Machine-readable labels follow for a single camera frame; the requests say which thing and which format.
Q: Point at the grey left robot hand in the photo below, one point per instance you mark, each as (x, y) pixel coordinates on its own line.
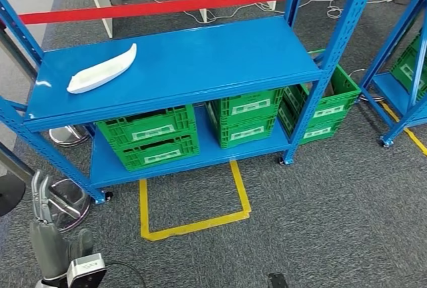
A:
(50, 250)

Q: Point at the white curved plastic part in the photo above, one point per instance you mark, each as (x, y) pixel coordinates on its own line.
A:
(100, 74)

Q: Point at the blue metal shelf rack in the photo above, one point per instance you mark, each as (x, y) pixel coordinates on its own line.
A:
(387, 85)
(200, 56)

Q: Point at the black round base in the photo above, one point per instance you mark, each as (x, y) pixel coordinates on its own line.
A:
(10, 195)

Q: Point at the yellow floor tape outline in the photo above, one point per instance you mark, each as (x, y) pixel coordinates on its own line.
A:
(143, 215)
(413, 138)

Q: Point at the black robot right foot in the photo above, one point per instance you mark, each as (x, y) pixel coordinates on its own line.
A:
(278, 280)

